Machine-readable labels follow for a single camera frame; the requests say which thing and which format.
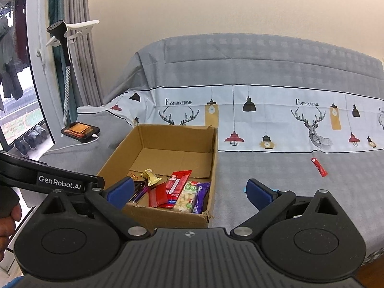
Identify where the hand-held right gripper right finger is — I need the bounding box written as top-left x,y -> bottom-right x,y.
229,178 -> 348,240

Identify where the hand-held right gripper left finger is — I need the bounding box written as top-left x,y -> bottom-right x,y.
31,177 -> 150,240

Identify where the light blue snack packet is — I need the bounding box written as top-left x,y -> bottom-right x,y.
244,187 -> 279,194

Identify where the yellow snack packet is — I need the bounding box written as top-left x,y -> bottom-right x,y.
141,169 -> 162,186

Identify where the brown cardboard box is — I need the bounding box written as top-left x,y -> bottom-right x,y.
96,124 -> 218,229

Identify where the red packet with white label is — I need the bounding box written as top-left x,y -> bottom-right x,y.
163,170 -> 192,209

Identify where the purple snack packet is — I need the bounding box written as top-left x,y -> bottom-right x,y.
192,182 -> 211,214

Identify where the clear nougat packet green label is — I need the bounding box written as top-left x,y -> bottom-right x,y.
173,181 -> 200,213

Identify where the person's left hand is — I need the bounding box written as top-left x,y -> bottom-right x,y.
0,204 -> 22,261

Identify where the thin red snack stick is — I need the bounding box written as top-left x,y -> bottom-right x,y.
310,157 -> 328,177

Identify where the black smartphone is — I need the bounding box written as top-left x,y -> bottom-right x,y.
61,122 -> 100,142

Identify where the hanging dark garment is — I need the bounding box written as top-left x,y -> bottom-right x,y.
0,61 -> 24,100

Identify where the white plastic hanger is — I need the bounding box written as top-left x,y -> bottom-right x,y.
46,20 -> 100,47

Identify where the teal curtain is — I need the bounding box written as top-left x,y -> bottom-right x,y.
48,0 -> 73,120

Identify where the black garment steamer with hose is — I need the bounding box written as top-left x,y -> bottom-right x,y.
46,20 -> 72,129

